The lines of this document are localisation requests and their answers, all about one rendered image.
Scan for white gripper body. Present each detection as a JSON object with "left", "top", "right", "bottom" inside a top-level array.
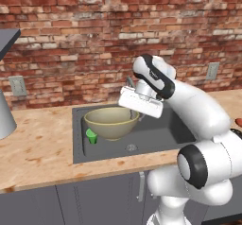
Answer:
[{"left": 118, "top": 85, "right": 164, "bottom": 119}]

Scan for beige bowl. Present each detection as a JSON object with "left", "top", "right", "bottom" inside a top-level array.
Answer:
[{"left": 83, "top": 106, "right": 141, "bottom": 142}]

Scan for grey tap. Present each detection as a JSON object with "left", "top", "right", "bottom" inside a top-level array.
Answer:
[{"left": 126, "top": 76, "right": 137, "bottom": 90}]

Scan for grey cupboard handle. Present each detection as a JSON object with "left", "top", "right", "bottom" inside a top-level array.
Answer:
[{"left": 136, "top": 170, "right": 147, "bottom": 203}]

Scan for dark grey sink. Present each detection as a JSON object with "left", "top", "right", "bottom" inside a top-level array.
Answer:
[{"left": 71, "top": 103, "right": 199, "bottom": 164}]

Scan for dark grey extractor hood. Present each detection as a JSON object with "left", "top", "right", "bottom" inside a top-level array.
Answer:
[{"left": 0, "top": 28, "right": 22, "bottom": 61}]

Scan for green cup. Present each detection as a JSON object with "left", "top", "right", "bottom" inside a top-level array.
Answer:
[{"left": 85, "top": 128, "right": 98, "bottom": 146}]

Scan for grey wall socket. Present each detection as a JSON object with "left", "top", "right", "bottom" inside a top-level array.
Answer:
[
  {"left": 8, "top": 75, "right": 28, "bottom": 97},
  {"left": 205, "top": 61, "right": 221, "bottom": 81}
]

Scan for grey cone-shaped appliance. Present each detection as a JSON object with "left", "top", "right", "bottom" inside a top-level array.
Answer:
[{"left": 0, "top": 89, "right": 18, "bottom": 141}]

